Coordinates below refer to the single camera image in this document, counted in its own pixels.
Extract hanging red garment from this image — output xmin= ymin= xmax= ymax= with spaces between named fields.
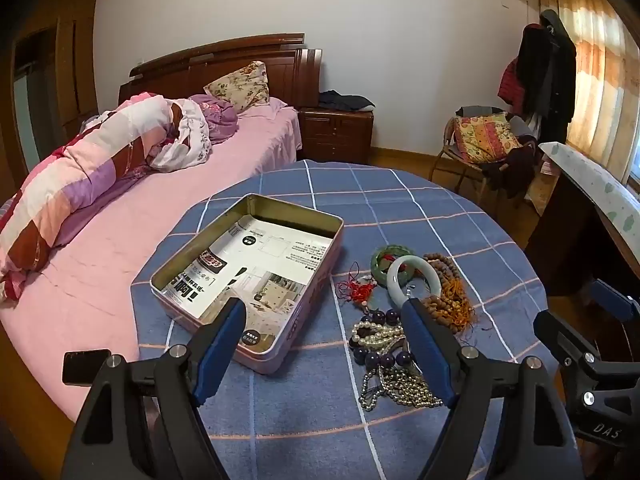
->
xmin=497 ymin=57 xmax=526 ymax=108

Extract silver bead necklace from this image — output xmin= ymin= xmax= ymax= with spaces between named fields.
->
xmin=359 ymin=365 xmax=446 ymax=413

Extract purple blanket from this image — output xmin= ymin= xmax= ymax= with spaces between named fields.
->
xmin=187 ymin=94 xmax=240 ymax=143

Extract dark green jade bangle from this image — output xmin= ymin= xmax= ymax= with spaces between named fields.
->
xmin=370 ymin=245 xmax=418 ymax=288

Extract printed paper liner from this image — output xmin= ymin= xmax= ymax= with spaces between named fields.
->
xmin=160 ymin=212 xmax=333 ymax=346

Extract yellow curtain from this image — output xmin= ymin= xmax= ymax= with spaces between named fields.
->
xmin=532 ymin=0 xmax=640 ymax=181

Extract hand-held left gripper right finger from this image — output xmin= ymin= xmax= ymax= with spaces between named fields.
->
xmin=400 ymin=297 xmax=586 ymax=480

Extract pearl bracelet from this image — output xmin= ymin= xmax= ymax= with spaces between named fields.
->
xmin=350 ymin=320 xmax=406 ymax=348

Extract yellow patterned cushion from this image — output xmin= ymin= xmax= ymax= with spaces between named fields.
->
xmin=452 ymin=114 xmax=523 ymax=163

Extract pale patterned desk cover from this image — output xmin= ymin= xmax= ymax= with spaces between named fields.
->
xmin=537 ymin=141 xmax=640 ymax=248

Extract hanging black coat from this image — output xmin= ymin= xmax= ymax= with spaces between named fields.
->
xmin=517 ymin=9 xmax=578 ymax=142

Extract pale jade bangle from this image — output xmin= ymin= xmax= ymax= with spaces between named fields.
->
xmin=386 ymin=255 xmax=443 ymax=309

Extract purple bead bracelet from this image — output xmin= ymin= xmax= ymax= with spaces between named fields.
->
xmin=350 ymin=307 xmax=416 ymax=368

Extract wooden nightstand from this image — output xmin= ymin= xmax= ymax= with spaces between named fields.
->
xmin=298 ymin=107 xmax=375 ymax=163

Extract dark folded clothes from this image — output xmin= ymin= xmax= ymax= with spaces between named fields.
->
xmin=317 ymin=90 xmax=376 ymax=112

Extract wooden wardrobe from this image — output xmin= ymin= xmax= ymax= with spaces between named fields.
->
xmin=0 ymin=0 xmax=101 ymax=176

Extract dark wooden desk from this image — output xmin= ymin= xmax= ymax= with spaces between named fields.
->
xmin=525 ymin=160 xmax=640 ymax=301

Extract wooden chair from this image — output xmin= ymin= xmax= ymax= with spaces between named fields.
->
xmin=430 ymin=106 xmax=538 ymax=201

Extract pink patchwork quilt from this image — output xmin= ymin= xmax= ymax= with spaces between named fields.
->
xmin=0 ymin=91 xmax=211 ymax=301

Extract wooden bead necklace orange tassel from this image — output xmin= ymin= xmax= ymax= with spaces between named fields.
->
xmin=422 ymin=252 xmax=476 ymax=336

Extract black phone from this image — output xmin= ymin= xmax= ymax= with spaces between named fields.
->
xmin=62 ymin=349 xmax=112 ymax=386

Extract wooden headboard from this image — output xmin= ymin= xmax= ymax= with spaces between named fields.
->
xmin=117 ymin=33 xmax=323 ymax=111

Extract rectangular metal tin box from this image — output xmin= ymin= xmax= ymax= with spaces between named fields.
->
xmin=130 ymin=192 xmax=345 ymax=376

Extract bed with pink sheet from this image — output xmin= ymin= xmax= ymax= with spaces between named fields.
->
xmin=0 ymin=95 xmax=303 ymax=421

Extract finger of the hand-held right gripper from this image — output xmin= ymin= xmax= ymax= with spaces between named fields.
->
xmin=589 ymin=279 xmax=640 ymax=323
xmin=533 ymin=310 xmax=601 ymax=367

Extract dark garment on chair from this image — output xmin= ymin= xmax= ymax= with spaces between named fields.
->
xmin=482 ymin=142 xmax=541 ymax=198

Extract red knot charm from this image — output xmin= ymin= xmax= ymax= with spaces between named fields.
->
xmin=337 ymin=262 xmax=381 ymax=311

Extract blue checked tablecloth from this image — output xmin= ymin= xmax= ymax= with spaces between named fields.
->
xmin=131 ymin=159 xmax=551 ymax=480

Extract floral pillow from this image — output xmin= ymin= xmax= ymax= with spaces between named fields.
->
xmin=203 ymin=61 xmax=271 ymax=113

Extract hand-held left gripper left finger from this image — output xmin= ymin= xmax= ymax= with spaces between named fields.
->
xmin=60 ymin=297 xmax=248 ymax=480

